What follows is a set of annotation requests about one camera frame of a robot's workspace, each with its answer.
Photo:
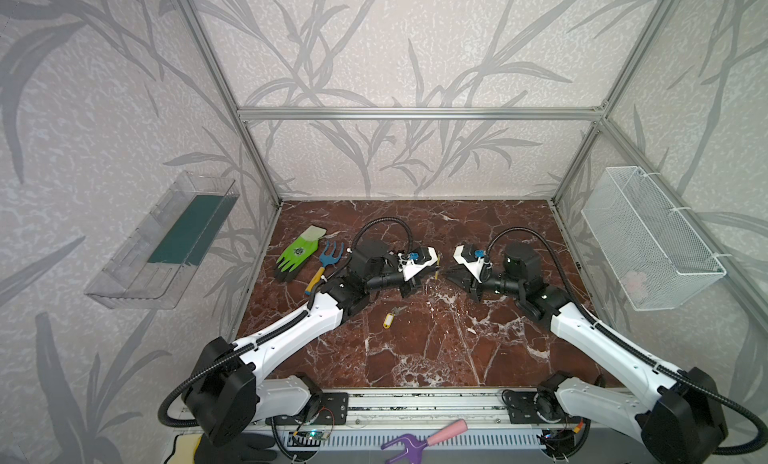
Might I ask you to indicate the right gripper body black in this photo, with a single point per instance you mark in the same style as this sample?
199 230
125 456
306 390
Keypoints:
471 278

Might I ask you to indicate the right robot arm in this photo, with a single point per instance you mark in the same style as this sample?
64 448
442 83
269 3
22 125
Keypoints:
675 417

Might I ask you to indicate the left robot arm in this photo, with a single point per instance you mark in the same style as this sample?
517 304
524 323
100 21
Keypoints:
230 385

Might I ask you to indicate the key with yellow cap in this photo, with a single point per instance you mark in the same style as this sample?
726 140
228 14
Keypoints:
389 318

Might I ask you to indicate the green gardening glove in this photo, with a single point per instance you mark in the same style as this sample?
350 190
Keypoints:
296 254

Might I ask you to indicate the green circuit board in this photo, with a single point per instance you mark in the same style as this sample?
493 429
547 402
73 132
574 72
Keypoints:
310 438

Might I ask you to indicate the black rubber glove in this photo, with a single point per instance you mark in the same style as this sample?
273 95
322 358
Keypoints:
246 448

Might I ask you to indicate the blue hand rake yellow handle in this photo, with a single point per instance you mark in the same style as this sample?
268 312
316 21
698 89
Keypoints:
330 256

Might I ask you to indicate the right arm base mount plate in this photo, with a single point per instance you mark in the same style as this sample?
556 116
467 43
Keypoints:
532 407

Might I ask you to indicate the aluminium front rail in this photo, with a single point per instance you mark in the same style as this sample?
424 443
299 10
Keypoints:
420 410

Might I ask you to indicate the white wire mesh basket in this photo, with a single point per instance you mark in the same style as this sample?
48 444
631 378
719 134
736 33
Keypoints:
658 258

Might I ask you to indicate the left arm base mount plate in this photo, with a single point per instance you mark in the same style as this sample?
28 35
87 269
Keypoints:
329 409

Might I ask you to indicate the aluminium cage frame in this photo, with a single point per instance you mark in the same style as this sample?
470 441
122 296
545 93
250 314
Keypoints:
599 118

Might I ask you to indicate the purple rake pink handle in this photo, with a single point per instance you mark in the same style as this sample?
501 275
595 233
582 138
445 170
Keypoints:
413 447

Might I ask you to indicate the clear plastic wall tray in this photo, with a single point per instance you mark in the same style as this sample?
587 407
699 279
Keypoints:
158 261

